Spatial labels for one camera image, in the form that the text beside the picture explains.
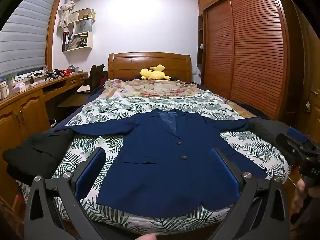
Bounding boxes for clear glass bottle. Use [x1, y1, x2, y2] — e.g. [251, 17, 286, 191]
[7, 74, 14, 96]

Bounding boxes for dark blue bed sheet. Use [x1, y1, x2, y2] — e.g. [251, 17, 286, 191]
[52, 85, 107, 133]

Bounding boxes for black jacket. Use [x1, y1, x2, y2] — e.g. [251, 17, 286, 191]
[2, 129, 74, 180]

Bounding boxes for yellow plush toy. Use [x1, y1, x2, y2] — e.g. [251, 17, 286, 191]
[140, 64, 172, 81]

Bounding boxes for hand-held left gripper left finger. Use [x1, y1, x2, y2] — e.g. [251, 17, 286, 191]
[24, 147, 107, 240]

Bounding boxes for white paper bag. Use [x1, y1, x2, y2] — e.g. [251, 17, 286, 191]
[74, 20, 93, 35]

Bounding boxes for dark wooden chair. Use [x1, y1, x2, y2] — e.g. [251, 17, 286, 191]
[85, 64, 105, 93]

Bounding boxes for wooden louvred wardrobe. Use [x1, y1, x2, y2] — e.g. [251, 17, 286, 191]
[197, 0, 300, 130]

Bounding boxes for white wall shelf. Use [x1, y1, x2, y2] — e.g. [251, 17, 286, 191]
[61, 7, 96, 52]

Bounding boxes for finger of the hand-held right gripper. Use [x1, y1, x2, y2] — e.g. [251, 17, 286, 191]
[275, 133, 307, 162]
[286, 126, 316, 147]

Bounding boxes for bed with leaf-print sheet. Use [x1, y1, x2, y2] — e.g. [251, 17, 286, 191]
[20, 90, 292, 235]

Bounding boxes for wooden door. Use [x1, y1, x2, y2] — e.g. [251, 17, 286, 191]
[287, 0, 320, 150]

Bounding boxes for black tools on stand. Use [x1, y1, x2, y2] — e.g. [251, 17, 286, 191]
[45, 69, 63, 82]

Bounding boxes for pull-out desk board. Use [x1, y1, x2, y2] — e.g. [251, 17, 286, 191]
[56, 92, 90, 108]

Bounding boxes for grey window blind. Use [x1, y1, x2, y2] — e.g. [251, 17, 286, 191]
[0, 0, 56, 78]

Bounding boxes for person's left hand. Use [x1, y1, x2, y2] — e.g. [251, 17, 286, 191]
[132, 233, 159, 240]

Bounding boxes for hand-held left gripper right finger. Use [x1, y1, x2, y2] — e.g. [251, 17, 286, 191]
[209, 148, 292, 240]

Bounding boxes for person's right forearm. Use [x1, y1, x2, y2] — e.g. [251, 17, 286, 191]
[292, 187, 320, 233]

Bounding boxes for wooden bed headboard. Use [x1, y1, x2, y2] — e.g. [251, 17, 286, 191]
[108, 52, 192, 83]

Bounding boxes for white tied curtain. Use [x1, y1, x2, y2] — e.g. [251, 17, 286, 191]
[57, 0, 82, 28]

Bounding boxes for person's right hand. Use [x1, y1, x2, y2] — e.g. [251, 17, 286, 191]
[291, 179, 307, 217]

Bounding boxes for dark grey cloth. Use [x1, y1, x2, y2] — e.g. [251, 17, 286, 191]
[246, 117, 300, 165]

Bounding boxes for wooden desk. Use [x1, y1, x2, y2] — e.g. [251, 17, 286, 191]
[0, 72, 89, 200]

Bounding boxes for navy blue suit jacket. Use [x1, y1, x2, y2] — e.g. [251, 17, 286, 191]
[54, 109, 268, 212]

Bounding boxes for floral blanket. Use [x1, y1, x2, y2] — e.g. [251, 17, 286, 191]
[86, 78, 210, 105]

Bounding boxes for pink tissue box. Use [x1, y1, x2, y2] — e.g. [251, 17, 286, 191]
[12, 82, 27, 94]

